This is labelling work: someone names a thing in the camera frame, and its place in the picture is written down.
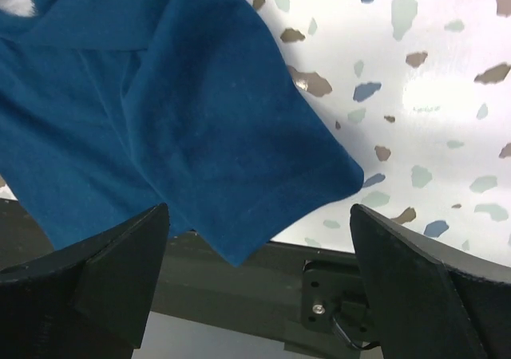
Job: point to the blue mickey t-shirt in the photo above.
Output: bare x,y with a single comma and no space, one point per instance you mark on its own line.
109,107

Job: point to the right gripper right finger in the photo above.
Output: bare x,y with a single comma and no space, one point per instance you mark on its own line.
427,299

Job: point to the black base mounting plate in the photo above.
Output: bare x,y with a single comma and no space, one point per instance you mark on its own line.
310,299

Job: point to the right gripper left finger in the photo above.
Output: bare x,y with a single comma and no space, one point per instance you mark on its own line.
91,299

